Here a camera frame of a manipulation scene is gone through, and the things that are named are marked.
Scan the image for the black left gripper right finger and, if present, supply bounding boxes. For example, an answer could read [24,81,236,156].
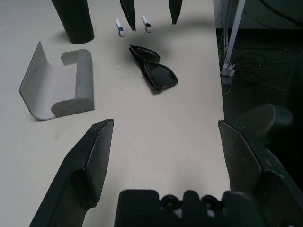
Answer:
[217,120,303,227]

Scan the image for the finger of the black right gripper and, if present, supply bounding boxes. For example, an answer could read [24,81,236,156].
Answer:
[120,0,137,31]
[169,0,183,26]

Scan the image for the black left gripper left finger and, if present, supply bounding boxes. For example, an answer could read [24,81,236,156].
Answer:
[29,119,114,227]

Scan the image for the black sunglasses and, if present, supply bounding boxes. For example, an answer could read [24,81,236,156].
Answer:
[129,44,178,93]

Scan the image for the white marker blue cap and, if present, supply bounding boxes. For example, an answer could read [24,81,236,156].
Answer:
[115,19,125,38]

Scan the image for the white marker black cap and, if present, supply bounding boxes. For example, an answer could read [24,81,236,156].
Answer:
[141,15,152,33]

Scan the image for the black plastic cup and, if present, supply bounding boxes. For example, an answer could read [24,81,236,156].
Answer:
[51,0,95,45]

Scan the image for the white metal pole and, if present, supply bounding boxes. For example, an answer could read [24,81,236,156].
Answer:
[226,0,247,62]

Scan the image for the white power strip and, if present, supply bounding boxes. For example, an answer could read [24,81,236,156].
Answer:
[220,60,236,80]

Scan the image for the grey open glasses case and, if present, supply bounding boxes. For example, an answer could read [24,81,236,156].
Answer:
[18,41,95,121]

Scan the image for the black floor cable bundle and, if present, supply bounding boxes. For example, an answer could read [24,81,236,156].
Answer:
[236,52,285,90]

